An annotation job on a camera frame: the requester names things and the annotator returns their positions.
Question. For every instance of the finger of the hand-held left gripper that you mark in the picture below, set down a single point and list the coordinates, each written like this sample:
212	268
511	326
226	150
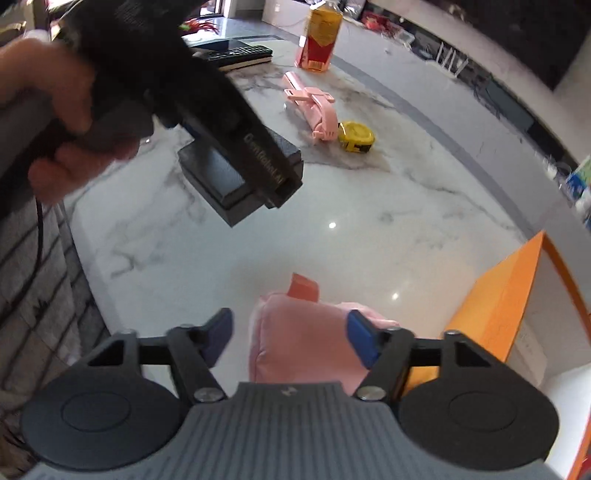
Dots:
284	191

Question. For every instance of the yellow tape measure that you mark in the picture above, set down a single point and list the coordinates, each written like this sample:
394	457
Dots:
356	136

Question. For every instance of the pink pouch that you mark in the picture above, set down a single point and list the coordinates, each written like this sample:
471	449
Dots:
295	341

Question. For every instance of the grey striped rug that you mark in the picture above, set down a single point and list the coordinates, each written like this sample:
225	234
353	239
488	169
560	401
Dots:
41	350

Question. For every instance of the orange cardboard box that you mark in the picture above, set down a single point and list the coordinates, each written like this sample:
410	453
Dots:
498	300

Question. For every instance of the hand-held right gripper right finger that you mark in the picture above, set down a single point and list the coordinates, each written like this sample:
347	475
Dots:
361	342

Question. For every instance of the black remote control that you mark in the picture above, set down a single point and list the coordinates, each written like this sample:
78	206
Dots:
240	53

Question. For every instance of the person's left hand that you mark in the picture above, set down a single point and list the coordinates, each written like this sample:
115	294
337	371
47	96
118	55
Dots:
51	78

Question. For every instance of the pink folding stick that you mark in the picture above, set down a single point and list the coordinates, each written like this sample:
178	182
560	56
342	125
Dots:
316	106

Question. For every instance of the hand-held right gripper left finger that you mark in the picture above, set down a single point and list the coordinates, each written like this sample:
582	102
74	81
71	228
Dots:
219	339

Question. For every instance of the white and blue box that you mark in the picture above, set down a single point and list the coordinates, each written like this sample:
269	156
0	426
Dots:
207	45

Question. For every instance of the red feather toy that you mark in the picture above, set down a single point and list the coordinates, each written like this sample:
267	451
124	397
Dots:
201	25

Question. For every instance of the black box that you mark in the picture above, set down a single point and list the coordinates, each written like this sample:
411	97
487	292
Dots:
217	184

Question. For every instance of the white marble bench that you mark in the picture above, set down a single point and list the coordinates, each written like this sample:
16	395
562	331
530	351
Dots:
503	55

